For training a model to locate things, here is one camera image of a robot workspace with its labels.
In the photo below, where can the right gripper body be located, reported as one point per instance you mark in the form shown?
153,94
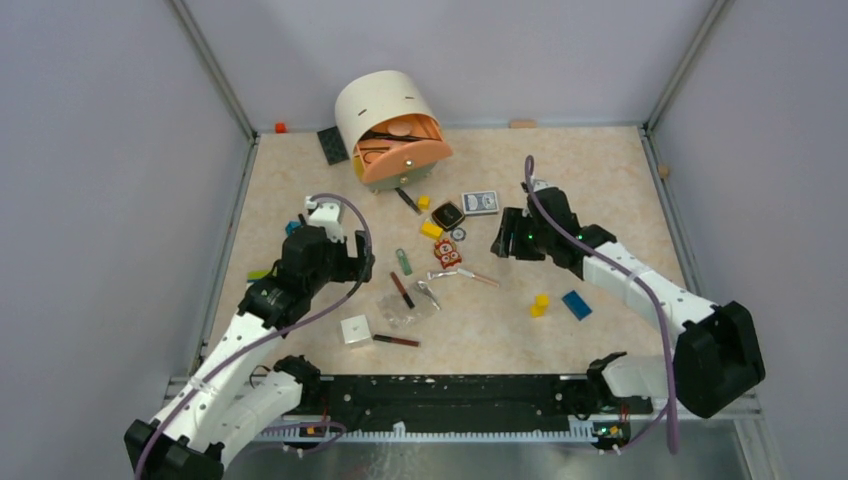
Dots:
526,241

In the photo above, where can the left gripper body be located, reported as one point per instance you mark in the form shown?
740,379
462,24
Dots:
338,266

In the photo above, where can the black wire loop tool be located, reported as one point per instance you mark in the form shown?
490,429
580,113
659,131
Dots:
368,156

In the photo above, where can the black makeup brush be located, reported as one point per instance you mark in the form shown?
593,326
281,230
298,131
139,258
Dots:
375,135

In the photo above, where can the pink makeup sponge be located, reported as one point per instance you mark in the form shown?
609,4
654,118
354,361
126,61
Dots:
400,128

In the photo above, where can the white round drawer organizer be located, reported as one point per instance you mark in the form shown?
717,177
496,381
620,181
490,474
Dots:
371,102

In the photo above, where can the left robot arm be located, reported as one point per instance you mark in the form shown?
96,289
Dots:
207,424

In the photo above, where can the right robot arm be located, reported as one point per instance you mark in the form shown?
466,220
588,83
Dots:
711,354

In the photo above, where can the small blue cube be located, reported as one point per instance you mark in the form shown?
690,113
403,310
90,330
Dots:
291,227

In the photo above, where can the blue playing card box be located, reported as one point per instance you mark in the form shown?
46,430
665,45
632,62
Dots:
480,203

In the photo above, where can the green blue white block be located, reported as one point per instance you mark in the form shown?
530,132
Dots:
256,275

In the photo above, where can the black square compact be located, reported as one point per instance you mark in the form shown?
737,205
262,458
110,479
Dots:
448,216

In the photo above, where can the brown lip gloss tube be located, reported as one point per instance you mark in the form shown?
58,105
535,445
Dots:
402,290

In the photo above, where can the white cosmetic box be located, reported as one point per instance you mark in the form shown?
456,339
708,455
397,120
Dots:
356,331

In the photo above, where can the blue lego brick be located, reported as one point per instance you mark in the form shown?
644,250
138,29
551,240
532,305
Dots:
578,307

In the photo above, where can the green tube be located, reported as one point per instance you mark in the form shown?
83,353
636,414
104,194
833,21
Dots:
404,262

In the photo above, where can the yellow cube block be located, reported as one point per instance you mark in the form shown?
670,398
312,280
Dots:
431,231

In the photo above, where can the clear plastic wrapper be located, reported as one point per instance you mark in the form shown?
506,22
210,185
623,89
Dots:
395,312

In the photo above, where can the silver small tube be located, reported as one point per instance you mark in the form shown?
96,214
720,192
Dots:
432,275

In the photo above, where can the black eyeliner pen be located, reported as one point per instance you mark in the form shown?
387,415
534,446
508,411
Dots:
408,200

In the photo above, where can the small yellow block with cap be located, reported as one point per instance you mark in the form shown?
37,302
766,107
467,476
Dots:
423,203

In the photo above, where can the dark red lipstick tube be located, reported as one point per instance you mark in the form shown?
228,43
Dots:
396,340

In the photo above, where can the wooden block on ledge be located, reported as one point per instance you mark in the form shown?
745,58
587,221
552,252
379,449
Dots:
522,124

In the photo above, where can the black lego plate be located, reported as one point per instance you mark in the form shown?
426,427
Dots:
332,145

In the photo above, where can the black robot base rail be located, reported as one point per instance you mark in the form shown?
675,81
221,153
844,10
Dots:
490,405

